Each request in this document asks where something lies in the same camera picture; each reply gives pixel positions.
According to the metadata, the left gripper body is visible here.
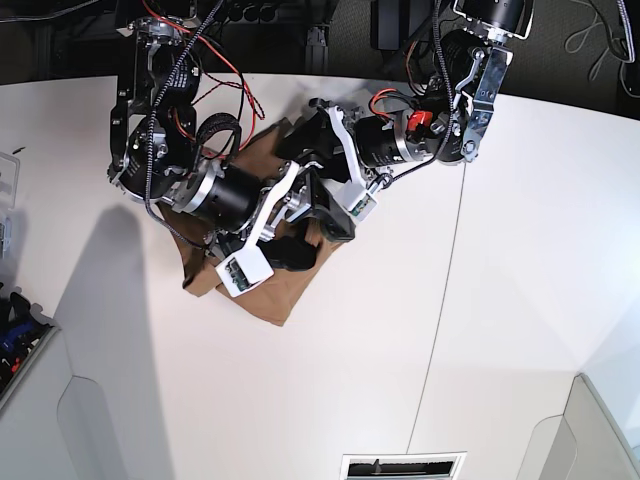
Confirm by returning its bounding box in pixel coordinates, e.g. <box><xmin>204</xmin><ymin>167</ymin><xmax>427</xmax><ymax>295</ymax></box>
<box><xmin>307</xmin><ymin>97</ymin><xmax>426</xmax><ymax>201</ymax></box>

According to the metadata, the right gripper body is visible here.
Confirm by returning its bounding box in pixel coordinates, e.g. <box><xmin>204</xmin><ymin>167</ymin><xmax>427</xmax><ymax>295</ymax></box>
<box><xmin>170</xmin><ymin>160</ymin><xmax>320</xmax><ymax>258</ymax></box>

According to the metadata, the brown t-shirt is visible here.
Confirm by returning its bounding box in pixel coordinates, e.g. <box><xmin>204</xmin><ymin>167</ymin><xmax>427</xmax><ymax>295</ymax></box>
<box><xmin>160</xmin><ymin>118</ymin><xmax>339</xmax><ymax>326</ymax></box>

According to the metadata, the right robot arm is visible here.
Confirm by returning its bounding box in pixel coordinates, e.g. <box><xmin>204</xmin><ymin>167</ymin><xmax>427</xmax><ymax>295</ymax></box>
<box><xmin>108</xmin><ymin>1</ymin><xmax>355</xmax><ymax>273</ymax></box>

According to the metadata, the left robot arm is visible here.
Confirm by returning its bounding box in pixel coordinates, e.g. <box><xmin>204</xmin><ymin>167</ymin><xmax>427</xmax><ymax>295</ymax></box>
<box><xmin>276</xmin><ymin>1</ymin><xmax>534</xmax><ymax>196</ymax></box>

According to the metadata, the black box under table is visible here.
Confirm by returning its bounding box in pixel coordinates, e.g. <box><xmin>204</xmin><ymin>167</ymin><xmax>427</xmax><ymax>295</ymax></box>
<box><xmin>370</xmin><ymin>0</ymin><xmax>432</xmax><ymax>51</ymax></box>

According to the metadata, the clear plastic box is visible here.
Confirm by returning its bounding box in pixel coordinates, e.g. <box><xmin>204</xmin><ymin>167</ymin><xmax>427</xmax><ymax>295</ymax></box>
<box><xmin>1</xmin><ymin>152</ymin><xmax>21</xmax><ymax>260</ymax></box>

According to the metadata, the bin of tools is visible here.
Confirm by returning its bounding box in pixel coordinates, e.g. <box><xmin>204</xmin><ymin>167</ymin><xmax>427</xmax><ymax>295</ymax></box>
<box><xmin>0</xmin><ymin>292</ymin><xmax>53</xmax><ymax>394</ymax></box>

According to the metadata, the grey right chair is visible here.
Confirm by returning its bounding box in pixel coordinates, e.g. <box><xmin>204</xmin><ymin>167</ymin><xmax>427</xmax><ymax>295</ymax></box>
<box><xmin>517</xmin><ymin>374</ymin><xmax>639</xmax><ymax>480</ymax></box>

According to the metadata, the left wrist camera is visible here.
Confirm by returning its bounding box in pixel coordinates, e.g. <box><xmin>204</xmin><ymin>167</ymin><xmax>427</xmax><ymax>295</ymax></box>
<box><xmin>337</xmin><ymin>181</ymin><xmax>378</xmax><ymax>222</ymax></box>

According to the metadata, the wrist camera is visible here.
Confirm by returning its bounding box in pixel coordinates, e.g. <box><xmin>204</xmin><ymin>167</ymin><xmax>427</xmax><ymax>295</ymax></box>
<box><xmin>337</xmin><ymin>181</ymin><xmax>378</xmax><ymax>222</ymax></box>
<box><xmin>215</xmin><ymin>246</ymin><xmax>274</xmax><ymax>298</ymax></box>

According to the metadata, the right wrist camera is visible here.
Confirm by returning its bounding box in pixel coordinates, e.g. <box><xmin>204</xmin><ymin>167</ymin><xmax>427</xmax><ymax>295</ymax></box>
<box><xmin>215</xmin><ymin>246</ymin><xmax>274</xmax><ymax>298</ymax></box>

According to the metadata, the aluminium frame post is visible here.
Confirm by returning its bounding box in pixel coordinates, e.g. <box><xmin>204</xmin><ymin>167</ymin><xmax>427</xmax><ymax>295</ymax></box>
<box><xmin>304</xmin><ymin>26</ymin><xmax>329</xmax><ymax>75</ymax></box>

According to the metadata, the grey coiled cable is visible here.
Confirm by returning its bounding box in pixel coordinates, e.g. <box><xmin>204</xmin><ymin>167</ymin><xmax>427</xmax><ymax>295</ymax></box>
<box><xmin>564</xmin><ymin>9</ymin><xmax>626</xmax><ymax>84</ymax></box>

